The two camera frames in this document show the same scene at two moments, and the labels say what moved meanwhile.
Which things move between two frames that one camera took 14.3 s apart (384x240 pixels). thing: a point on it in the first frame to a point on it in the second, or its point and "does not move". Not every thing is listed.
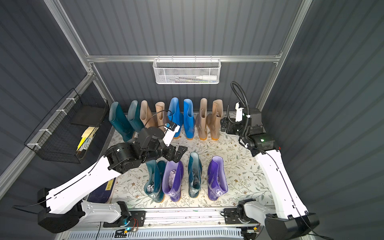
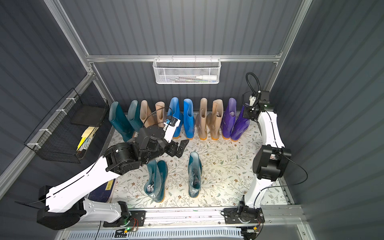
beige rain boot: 148,118 does not move
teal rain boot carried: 119,121 does not move
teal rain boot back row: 134,115 does not move
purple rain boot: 172,179 to 228,118
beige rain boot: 201,120 does not move
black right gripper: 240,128 to 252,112
